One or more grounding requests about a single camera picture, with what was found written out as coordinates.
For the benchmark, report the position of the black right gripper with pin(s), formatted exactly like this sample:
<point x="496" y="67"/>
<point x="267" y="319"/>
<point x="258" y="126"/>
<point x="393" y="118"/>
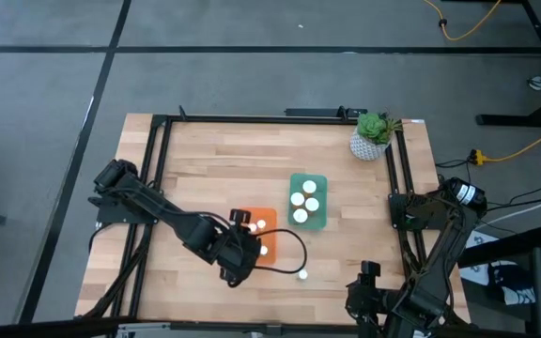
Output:
<point x="371" y="305"/>

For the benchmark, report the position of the green plastic bin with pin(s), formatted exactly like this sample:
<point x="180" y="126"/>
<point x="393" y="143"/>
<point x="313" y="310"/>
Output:
<point x="319" y="223"/>

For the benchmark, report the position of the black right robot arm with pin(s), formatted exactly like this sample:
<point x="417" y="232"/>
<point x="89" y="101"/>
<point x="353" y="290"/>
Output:
<point x="432" y="281"/>

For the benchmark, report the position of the white round pieces on table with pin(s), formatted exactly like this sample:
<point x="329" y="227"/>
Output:
<point x="303" y="274"/>

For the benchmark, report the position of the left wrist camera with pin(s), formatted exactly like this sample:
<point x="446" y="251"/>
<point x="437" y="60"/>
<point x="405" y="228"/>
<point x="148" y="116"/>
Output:
<point x="240" y="218"/>

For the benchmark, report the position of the succulent in white pot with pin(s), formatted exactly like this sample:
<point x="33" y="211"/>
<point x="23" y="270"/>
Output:
<point x="369" y="148"/>

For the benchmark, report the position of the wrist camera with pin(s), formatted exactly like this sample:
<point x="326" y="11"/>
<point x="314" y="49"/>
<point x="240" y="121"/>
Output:
<point x="240" y="218"/>
<point x="370" y="271"/>

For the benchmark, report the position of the orange plastic bin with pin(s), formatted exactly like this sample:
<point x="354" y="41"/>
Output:
<point x="271" y="244"/>

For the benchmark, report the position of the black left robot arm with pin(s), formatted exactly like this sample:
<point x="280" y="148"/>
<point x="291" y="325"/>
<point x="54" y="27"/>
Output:
<point x="167" y="216"/>

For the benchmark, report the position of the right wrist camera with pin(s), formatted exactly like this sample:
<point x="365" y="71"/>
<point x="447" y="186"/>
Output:
<point x="370" y="271"/>

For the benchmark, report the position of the black aluminium station frame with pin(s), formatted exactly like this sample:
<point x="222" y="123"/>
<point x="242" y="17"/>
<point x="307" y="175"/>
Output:
<point x="251" y="119"/>

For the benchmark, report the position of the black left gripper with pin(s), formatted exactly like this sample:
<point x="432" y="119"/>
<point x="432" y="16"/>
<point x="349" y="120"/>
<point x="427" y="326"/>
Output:
<point x="240" y="256"/>

